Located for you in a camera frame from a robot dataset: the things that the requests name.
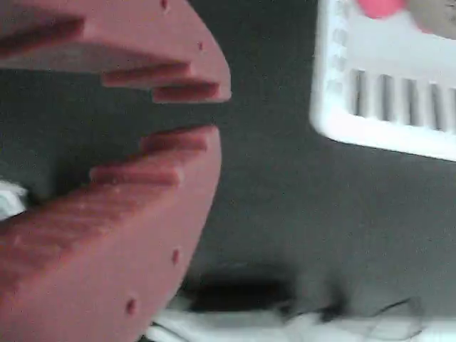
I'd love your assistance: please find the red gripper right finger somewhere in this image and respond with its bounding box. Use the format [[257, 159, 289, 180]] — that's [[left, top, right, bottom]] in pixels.
[[0, 0, 233, 105]]

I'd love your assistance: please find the white plastic basket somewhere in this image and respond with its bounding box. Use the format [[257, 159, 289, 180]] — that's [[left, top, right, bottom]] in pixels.
[[309, 0, 456, 162]]

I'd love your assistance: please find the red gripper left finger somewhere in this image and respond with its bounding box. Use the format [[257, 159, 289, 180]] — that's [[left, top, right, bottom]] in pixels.
[[0, 125, 223, 342]]

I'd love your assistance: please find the pink turtle toy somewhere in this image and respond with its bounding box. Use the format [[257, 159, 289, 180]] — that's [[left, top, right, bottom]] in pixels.
[[356, 0, 456, 38]]

